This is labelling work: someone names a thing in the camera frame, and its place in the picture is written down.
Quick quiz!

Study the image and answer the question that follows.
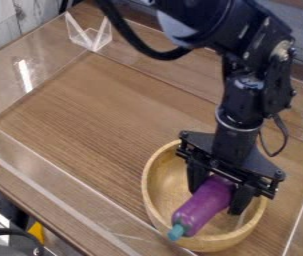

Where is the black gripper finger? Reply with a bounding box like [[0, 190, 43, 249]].
[[187, 159, 210, 193], [228, 184, 255, 215]]

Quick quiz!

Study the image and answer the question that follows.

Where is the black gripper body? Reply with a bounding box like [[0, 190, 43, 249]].
[[176, 131, 286, 199]]

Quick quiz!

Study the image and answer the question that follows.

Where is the purple toy eggplant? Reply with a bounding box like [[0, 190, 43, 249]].
[[167, 175, 235, 241]]

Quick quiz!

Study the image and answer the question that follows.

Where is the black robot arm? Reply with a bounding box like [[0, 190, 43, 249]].
[[154, 0, 296, 215]]

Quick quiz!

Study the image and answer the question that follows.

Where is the brown wooden bowl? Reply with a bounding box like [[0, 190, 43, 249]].
[[142, 141, 267, 252]]

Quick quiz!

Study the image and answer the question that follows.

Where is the yellow tag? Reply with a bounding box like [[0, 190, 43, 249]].
[[28, 222, 45, 243]]

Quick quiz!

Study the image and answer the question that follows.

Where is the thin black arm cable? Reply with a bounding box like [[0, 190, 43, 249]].
[[258, 113, 290, 158]]

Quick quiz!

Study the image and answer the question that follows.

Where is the clear acrylic front wall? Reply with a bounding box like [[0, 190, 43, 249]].
[[0, 130, 196, 256]]

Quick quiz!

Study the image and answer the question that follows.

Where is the clear acrylic corner bracket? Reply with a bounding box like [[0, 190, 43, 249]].
[[64, 12, 112, 52]]

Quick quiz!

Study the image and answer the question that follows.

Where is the black cable loop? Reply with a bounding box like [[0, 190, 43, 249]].
[[0, 227, 44, 256]]

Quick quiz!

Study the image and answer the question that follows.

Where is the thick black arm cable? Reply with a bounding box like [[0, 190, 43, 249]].
[[93, 0, 192, 62]]

